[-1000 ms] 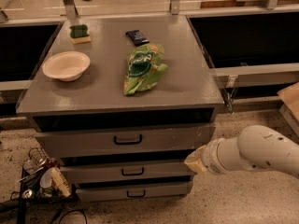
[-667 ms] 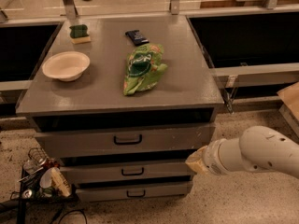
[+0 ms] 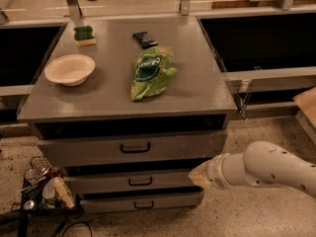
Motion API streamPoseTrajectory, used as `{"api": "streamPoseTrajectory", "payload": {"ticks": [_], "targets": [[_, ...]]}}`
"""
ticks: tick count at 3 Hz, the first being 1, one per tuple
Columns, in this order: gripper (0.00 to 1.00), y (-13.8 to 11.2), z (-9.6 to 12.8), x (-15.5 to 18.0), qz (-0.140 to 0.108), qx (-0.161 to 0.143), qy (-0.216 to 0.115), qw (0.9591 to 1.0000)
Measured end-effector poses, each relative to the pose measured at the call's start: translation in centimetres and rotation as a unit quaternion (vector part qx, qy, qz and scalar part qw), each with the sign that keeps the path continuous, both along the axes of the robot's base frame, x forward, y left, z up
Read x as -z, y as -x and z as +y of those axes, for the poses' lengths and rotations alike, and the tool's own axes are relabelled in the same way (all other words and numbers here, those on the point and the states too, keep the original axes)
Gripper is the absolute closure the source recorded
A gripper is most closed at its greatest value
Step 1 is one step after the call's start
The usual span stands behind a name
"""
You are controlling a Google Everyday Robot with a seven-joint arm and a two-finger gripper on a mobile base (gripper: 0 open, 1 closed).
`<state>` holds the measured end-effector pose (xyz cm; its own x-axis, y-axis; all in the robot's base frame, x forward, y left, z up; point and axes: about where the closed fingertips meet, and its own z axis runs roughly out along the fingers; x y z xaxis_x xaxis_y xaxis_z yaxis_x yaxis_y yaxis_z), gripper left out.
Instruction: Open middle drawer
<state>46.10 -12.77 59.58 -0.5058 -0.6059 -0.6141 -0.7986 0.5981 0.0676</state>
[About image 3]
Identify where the grey bottom drawer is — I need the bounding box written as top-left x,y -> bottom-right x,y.
80,190 -> 204,213

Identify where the green chip bag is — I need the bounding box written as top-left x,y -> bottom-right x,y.
130,45 -> 178,102

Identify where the brown cardboard box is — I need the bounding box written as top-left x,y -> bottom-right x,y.
293,87 -> 316,127

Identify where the dark blue snack packet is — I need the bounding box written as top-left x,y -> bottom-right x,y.
132,32 -> 158,49

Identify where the white cup in rack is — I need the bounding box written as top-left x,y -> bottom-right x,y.
41,177 -> 58,199

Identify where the grey top drawer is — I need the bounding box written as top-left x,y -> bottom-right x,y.
38,131 -> 228,167

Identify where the green yellow sponge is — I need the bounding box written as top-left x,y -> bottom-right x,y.
74,26 -> 96,46

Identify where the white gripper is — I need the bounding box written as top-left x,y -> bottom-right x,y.
189,154 -> 230,190

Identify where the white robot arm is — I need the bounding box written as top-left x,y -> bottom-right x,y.
189,141 -> 316,198

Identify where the grey drawer cabinet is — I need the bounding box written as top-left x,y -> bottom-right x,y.
18,17 -> 236,201

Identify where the white bowl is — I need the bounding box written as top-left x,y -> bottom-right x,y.
44,54 -> 96,87

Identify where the grey drawer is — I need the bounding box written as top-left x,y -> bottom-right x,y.
38,131 -> 228,167
80,190 -> 204,213
64,169 -> 195,195

